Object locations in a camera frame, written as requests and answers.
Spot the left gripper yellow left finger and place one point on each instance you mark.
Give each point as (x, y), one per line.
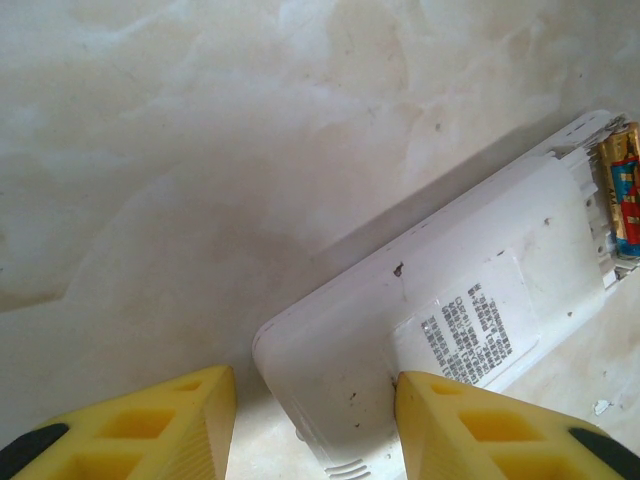
(125, 435)

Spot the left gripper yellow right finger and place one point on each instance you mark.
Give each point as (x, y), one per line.
(500, 440)

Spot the white remote with label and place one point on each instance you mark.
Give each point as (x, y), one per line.
(475, 260)

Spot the orange AAA battery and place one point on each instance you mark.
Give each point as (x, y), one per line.
(622, 190)

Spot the small white scrap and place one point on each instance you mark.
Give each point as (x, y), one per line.
(602, 406)

